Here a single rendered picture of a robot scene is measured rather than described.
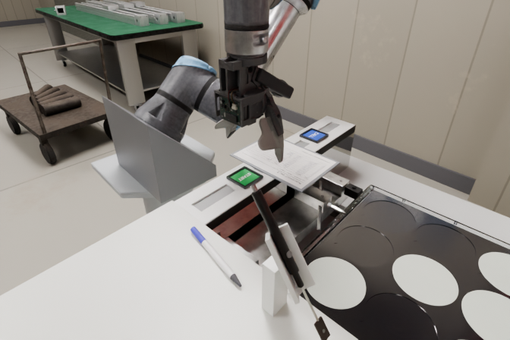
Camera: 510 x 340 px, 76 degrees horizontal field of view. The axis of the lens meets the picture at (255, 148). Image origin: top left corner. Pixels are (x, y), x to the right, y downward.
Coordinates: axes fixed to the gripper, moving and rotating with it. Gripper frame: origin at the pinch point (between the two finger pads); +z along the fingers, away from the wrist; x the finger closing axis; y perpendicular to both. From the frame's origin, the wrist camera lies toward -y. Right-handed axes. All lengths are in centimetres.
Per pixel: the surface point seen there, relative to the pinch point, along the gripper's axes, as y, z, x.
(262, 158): -5.0, 5.7, -2.1
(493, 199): -174, 93, 41
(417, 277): -2.3, 12.1, 35.1
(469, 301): -3.2, 12.1, 42.8
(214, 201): 12.2, 6.5, 0.5
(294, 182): -2.6, 5.7, 8.8
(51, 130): -11, 72, -212
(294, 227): 0.5, 14.1, 11.8
